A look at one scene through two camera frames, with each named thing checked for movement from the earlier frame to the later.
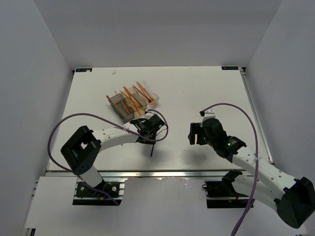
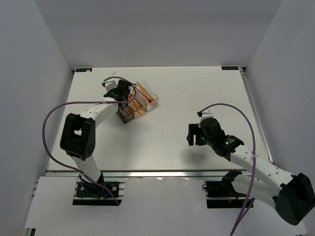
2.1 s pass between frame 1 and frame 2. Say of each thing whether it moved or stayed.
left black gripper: moved
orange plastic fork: stayed
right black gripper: stayed
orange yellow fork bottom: stayed
